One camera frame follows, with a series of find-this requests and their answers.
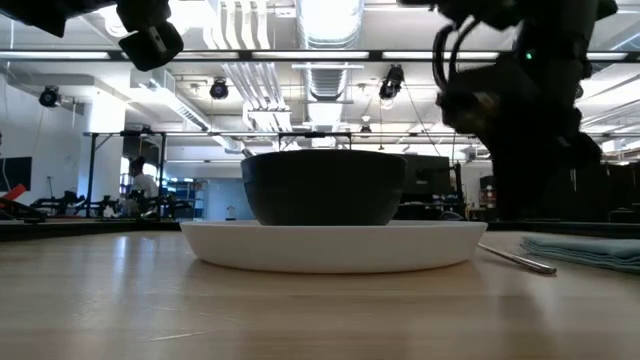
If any folded blue cloth napkin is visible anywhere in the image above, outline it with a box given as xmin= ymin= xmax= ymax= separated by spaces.
xmin=519 ymin=235 xmax=640 ymax=276

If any black bowl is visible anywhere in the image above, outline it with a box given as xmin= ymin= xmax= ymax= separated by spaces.
xmin=240 ymin=148 xmax=409 ymax=227

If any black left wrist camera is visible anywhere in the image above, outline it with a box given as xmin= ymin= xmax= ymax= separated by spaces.
xmin=118 ymin=20 xmax=185 ymax=73

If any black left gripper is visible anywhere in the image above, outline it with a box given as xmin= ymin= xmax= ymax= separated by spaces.
xmin=115 ymin=0 xmax=173 ymax=33

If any person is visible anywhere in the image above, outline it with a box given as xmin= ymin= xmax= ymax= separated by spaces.
xmin=126 ymin=156 xmax=162 ymax=217

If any red handle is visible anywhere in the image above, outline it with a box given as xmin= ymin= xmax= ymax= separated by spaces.
xmin=0 ymin=183 xmax=28 ymax=209

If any black ceiling camera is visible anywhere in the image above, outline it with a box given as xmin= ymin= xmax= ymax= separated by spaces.
xmin=38 ymin=84 xmax=62 ymax=109
xmin=209 ymin=76 xmax=230 ymax=101
xmin=378 ymin=63 xmax=406 ymax=102

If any black partition screen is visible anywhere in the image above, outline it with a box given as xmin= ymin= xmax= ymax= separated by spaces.
xmin=549 ymin=162 xmax=640 ymax=224

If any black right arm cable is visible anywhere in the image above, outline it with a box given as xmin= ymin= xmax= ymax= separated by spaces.
xmin=431 ymin=17 xmax=482 ymax=94

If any silver ventilation duct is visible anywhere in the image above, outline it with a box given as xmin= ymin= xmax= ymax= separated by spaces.
xmin=304 ymin=67 xmax=352 ymax=104

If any black equipment rack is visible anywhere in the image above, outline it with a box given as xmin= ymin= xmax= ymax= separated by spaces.
xmin=478 ymin=174 xmax=496 ymax=222

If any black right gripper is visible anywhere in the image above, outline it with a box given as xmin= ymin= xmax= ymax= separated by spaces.
xmin=478 ymin=74 xmax=604 ymax=222

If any thin slanted black cable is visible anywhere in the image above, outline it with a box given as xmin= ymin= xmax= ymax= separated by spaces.
xmin=402 ymin=82 xmax=442 ymax=158

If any black computer monitor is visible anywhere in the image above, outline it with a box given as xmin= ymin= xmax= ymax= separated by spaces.
xmin=403 ymin=154 xmax=452 ymax=205

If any black clamp base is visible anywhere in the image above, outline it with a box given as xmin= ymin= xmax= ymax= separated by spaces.
xmin=0 ymin=197 xmax=48 ymax=224

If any white plate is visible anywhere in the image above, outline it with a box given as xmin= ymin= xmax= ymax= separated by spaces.
xmin=179 ymin=219 xmax=489 ymax=275

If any black table edge rail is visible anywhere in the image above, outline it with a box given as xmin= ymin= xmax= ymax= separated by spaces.
xmin=0 ymin=218 xmax=640 ymax=243

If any silver metal spoon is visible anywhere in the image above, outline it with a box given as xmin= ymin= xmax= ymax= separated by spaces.
xmin=476 ymin=242 xmax=558 ymax=276

